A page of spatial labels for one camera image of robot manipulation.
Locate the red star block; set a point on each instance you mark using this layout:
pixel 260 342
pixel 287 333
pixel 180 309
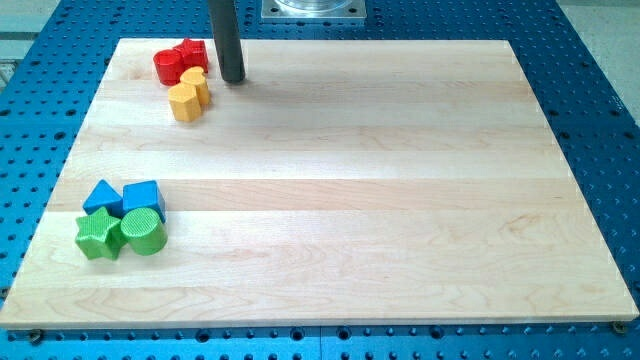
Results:
pixel 193 53

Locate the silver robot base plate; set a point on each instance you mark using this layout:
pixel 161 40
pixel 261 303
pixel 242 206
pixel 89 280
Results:
pixel 307 10

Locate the green star block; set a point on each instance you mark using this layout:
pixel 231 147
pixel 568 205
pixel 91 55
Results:
pixel 99 235

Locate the red cylinder block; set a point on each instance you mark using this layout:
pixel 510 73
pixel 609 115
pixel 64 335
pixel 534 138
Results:
pixel 169 66

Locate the yellow hexagon block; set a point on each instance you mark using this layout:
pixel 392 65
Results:
pixel 184 102

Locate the blue triangle block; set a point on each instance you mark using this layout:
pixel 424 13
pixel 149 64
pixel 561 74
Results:
pixel 104 195

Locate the yellow heart block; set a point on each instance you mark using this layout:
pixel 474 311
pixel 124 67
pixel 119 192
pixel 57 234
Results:
pixel 196 76

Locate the light wooden board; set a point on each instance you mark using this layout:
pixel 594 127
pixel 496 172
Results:
pixel 343 183

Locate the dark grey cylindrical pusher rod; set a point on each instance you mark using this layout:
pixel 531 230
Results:
pixel 225 29

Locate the green cylinder block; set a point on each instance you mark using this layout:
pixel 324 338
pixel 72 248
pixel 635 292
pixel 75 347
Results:
pixel 144 231

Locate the blue cube block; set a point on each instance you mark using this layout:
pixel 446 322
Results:
pixel 146 194

